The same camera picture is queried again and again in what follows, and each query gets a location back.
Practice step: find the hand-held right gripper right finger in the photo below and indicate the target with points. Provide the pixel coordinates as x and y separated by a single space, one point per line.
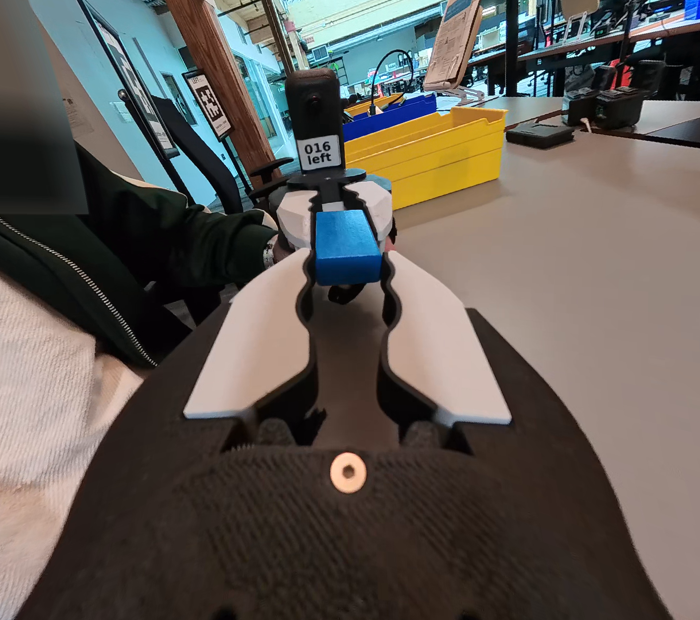
443 357

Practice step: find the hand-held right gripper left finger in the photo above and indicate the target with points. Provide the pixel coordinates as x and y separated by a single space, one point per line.
257 352

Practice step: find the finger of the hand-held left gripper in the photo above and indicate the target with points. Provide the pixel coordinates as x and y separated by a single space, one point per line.
295 220
380 209

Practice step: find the blue rectangular block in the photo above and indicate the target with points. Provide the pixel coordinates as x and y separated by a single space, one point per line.
347 253

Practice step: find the yellow plastic bin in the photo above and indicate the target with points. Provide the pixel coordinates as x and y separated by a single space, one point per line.
437 160
372 106

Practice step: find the person's left forearm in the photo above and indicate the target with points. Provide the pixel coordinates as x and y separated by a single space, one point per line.
208 242

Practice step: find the grey desk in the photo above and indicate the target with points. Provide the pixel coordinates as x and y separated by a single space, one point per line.
574 275

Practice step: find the black desk mat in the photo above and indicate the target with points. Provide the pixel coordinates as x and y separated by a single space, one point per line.
675 133

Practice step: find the person's left hand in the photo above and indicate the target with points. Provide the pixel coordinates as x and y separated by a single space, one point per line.
281 251

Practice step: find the silver wristwatch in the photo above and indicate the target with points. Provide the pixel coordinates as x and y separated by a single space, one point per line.
268 256

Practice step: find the black office chair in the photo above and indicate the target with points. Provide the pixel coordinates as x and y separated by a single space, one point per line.
270 177

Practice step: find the blue plastic bin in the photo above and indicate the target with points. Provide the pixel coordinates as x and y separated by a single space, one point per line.
394 116
693 7

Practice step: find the black framed marker sign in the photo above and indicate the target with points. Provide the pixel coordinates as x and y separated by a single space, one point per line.
210 103

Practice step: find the black high-back chair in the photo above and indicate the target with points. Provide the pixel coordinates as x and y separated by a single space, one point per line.
202 160

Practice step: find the cardboard sheet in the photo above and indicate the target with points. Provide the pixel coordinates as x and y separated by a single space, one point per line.
459 18

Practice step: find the black flat box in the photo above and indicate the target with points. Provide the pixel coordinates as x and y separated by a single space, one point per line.
538 136

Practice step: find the large black framed poster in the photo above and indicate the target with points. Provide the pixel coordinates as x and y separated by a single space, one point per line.
131 78

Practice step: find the person's green jacket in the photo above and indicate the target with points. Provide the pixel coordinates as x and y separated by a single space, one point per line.
82 259

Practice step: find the person's white clothing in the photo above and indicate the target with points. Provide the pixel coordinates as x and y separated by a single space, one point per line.
49 412

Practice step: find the black pole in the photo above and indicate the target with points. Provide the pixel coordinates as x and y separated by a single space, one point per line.
512 18

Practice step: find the black battery charger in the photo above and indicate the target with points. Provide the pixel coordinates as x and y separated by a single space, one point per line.
581 108
620 111

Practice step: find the wooden post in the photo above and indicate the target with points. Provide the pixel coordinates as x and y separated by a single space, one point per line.
208 56

